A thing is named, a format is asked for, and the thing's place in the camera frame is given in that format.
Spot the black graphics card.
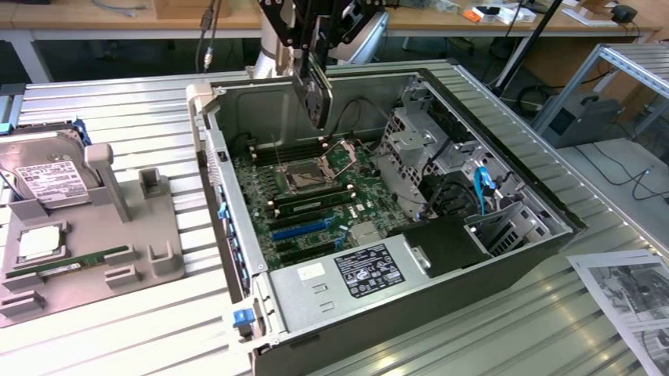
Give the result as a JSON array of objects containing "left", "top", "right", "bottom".
[{"left": 290, "top": 49, "right": 335, "bottom": 131}]

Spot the wooden desk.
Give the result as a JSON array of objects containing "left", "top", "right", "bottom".
[{"left": 0, "top": 0, "right": 665, "bottom": 83}]

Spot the white box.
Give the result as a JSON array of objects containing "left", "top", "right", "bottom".
[{"left": 473, "top": 4, "right": 537, "bottom": 24}]

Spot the metal socket cover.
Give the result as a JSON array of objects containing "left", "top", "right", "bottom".
[{"left": 318, "top": 139, "right": 359, "bottom": 175}]

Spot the thin metal locking lever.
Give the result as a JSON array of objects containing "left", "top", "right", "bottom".
[{"left": 272, "top": 132, "right": 287, "bottom": 172}]

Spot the metal disk bay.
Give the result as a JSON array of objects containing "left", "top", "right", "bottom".
[{"left": 376, "top": 106, "right": 443, "bottom": 193}]

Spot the black tripod pole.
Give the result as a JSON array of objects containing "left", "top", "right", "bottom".
[{"left": 493, "top": 0, "right": 563, "bottom": 89}]

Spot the CPU socket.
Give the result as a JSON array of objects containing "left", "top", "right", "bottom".
[{"left": 279, "top": 160, "right": 328, "bottom": 195}]

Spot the green motherboard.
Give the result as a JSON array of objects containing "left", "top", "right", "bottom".
[{"left": 232, "top": 139, "right": 414, "bottom": 271}]

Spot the dark RAM stick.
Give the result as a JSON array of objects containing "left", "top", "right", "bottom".
[{"left": 271, "top": 191, "right": 354, "bottom": 216}]

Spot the long black expansion slot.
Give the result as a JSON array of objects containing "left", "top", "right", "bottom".
[
  {"left": 267, "top": 211, "right": 335, "bottom": 233},
  {"left": 279, "top": 240, "right": 339, "bottom": 264}
]

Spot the black power adapter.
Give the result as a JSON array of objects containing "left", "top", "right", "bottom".
[{"left": 609, "top": 3, "right": 638, "bottom": 24}]

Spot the grey box device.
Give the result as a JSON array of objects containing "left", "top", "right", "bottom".
[{"left": 542, "top": 95, "right": 626, "bottom": 149}]

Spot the blue expansion slot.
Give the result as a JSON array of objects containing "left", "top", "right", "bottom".
[{"left": 270, "top": 219, "right": 339, "bottom": 242}]

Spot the silver chipset heat sink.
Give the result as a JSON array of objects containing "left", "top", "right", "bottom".
[{"left": 348, "top": 223, "right": 386, "bottom": 246}]

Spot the hard disk with white label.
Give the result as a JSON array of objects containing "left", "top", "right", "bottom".
[{"left": 0, "top": 116, "right": 101, "bottom": 211}]

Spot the grey parts rack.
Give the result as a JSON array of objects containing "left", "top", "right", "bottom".
[{"left": 0, "top": 143, "right": 187, "bottom": 328}]

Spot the silver power supply with label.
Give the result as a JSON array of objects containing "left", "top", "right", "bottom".
[{"left": 266, "top": 230, "right": 435, "bottom": 334}]

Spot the silver CPU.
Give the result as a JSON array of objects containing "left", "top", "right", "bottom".
[{"left": 17, "top": 226, "right": 63, "bottom": 262}]

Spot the green RAM stick with label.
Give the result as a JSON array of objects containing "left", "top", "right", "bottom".
[{"left": 7, "top": 245, "right": 129, "bottom": 275}]

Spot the blue case latch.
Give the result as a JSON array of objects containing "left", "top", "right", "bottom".
[{"left": 228, "top": 309, "right": 256, "bottom": 328}]

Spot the open black PC case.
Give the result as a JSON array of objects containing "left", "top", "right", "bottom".
[{"left": 185, "top": 68, "right": 586, "bottom": 376}]

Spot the printed paper sheet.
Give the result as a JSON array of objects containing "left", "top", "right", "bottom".
[{"left": 566, "top": 249, "right": 669, "bottom": 376}]

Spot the grey cable with connector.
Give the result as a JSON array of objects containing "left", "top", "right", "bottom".
[{"left": 195, "top": 0, "right": 219, "bottom": 72}]

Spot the black power wire bundle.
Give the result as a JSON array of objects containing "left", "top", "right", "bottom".
[{"left": 416, "top": 174, "right": 474, "bottom": 220}]

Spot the blue wire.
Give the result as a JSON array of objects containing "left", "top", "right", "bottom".
[{"left": 473, "top": 166, "right": 495, "bottom": 216}]

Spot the aluminium profile frame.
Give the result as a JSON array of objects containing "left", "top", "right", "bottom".
[{"left": 530, "top": 42, "right": 669, "bottom": 138}]

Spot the aluminium bracket with blue clip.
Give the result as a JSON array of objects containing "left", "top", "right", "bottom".
[{"left": 0, "top": 83, "right": 27, "bottom": 136}]

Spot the thin black cable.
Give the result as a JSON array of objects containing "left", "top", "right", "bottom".
[{"left": 574, "top": 143, "right": 669, "bottom": 201}]

